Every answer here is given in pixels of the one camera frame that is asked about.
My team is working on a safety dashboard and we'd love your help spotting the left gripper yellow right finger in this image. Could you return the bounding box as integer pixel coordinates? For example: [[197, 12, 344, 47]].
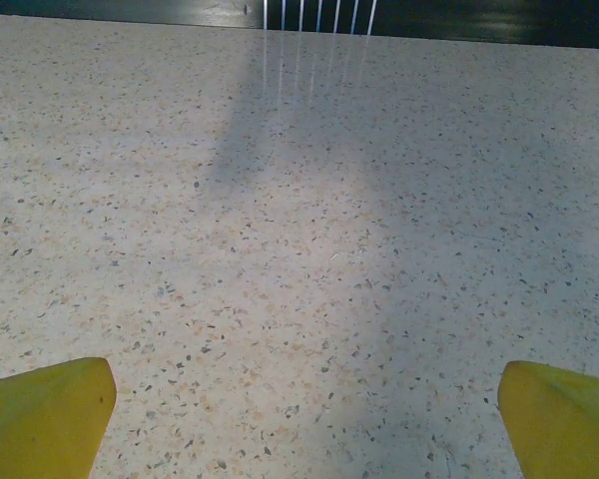
[[497, 359, 599, 479]]

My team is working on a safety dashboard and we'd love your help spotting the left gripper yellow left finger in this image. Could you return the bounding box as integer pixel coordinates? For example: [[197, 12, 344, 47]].
[[0, 356, 118, 479]]

